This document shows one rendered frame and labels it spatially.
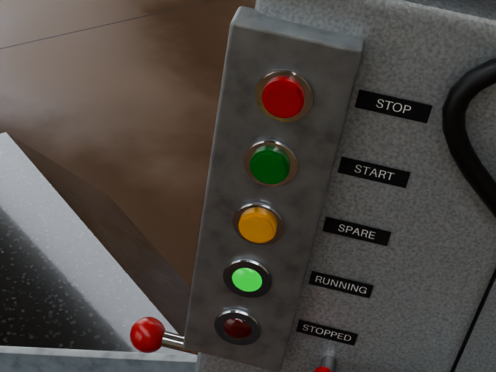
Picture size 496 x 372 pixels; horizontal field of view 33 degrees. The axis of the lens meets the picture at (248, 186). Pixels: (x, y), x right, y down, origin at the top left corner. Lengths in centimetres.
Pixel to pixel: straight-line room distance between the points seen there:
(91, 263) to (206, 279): 73
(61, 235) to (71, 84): 205
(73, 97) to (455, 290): 279
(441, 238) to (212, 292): 17
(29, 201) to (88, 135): 166
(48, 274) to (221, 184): 78
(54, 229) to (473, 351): 87
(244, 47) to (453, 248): 20
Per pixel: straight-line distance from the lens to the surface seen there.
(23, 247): 136
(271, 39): 49
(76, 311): 125
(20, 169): 152
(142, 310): 126
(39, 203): 144
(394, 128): 53
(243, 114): 52
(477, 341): 66
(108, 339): 122
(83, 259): 134
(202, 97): 339
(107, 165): 294
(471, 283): 61
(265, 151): 52
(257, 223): 56
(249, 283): 59
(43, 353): 101
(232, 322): 63
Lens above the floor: 172
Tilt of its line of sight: 36 degrees down
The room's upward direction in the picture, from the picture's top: 10 degrees clockwise
